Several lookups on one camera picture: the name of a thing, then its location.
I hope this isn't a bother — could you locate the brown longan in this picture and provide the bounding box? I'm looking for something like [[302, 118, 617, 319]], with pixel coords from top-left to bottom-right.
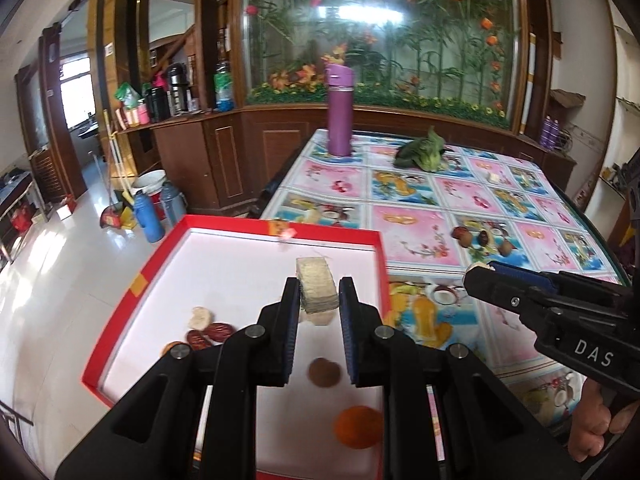
[[498, 240, 514, 257], [307, 358, 342, 388], [458, 232, 474, 248]]

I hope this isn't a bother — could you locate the red jujube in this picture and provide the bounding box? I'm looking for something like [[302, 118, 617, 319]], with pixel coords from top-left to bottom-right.
[[451, 226, 470, 240], [186, 330, 213, 351]]

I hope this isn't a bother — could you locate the orange tangerine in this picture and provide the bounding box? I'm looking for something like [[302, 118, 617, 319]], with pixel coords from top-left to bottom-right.
[[160, 341, 186, 356], [333, 405, 384, 450]]

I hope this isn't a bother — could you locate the round beige cake piece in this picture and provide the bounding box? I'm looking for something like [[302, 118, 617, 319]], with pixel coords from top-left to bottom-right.
[[188, 307, 214, 332]]

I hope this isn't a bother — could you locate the person right hand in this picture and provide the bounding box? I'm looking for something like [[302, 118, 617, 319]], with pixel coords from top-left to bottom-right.
[[568, 378, 639, 463]]

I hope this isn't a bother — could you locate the red white box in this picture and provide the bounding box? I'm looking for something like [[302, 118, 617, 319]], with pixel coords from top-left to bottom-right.
[[56, 216, 388, 479]]

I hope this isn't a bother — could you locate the red jujube top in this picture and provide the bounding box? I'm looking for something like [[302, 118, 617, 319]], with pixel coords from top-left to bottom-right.
[[451, 226, 470, 240]]

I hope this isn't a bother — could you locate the colourful fruit print tablecloth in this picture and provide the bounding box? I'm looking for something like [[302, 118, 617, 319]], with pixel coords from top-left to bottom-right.
[[259, 129, 632, 430]]

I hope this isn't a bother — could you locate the purple bottles pair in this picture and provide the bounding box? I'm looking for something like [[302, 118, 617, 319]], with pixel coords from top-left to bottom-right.
[[539, 116, 560, 151]]

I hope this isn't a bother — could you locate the blue thermos flask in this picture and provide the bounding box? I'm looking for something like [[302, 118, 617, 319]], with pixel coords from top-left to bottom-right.
[[134, 191, 165, 243]]

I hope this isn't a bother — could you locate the grey thermos flask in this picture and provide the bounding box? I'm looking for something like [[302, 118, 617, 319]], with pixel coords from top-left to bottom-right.
[[160, 181, 186, 226]]

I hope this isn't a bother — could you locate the green bok choy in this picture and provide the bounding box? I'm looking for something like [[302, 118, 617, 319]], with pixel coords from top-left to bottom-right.
[[393, 127, 447, 172]]

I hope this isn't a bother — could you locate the white bucket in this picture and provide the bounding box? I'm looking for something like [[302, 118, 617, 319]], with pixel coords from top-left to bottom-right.
[[130, 169, 166, 202]]

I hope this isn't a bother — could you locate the purple thermos bottle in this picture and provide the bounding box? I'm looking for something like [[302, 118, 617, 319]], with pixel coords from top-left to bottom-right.
[[326, 63, 355, 157]]

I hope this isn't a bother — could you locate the green plastic bottle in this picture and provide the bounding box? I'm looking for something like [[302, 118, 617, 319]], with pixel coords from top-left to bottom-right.
[[214, 61, 234, 112]]

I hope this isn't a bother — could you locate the black thermos jug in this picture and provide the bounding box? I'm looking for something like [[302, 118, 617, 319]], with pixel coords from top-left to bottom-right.
[[166, 63, 189, 116]]

